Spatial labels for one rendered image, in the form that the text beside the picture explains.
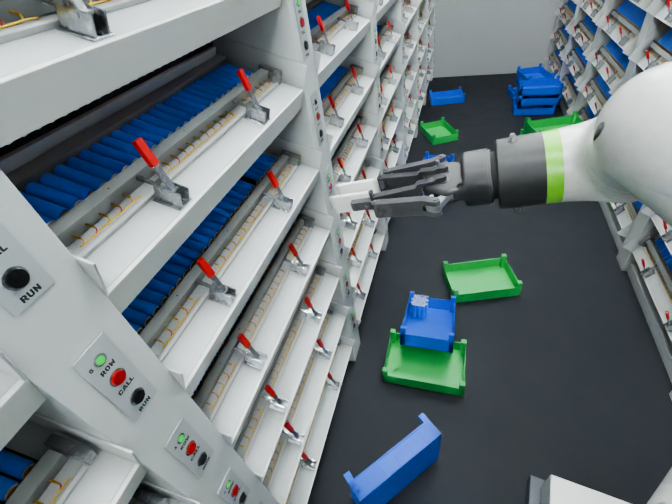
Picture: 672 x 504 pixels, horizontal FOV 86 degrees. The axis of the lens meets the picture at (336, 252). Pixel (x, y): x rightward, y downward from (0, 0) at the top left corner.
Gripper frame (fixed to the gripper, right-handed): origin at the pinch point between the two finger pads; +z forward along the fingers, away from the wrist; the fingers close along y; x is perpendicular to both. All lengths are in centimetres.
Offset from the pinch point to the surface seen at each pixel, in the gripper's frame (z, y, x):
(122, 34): 12.7, -12.3, 30.1
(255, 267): 21.1, -6.1, -8.4
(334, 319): 36, 27, -65
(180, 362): 22.9, -27.1, -7.3
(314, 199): 25.4, 30.3, -17.1
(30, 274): 14.8, -34.1, 17.3
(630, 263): -71, 100, -115
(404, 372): 19, 29, -101
